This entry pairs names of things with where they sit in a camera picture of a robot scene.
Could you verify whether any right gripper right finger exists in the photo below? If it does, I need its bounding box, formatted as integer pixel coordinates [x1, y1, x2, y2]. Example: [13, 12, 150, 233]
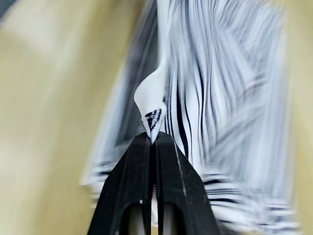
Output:
[153, 131, 221, 235]

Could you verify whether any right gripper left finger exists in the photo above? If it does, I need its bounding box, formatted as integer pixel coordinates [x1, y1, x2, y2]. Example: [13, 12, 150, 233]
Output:
[88, 132, 154, 235]

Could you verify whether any black and white striped T-shirt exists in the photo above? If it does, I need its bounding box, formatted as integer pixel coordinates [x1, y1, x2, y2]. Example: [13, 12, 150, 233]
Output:
[80, 0, 304, 235]

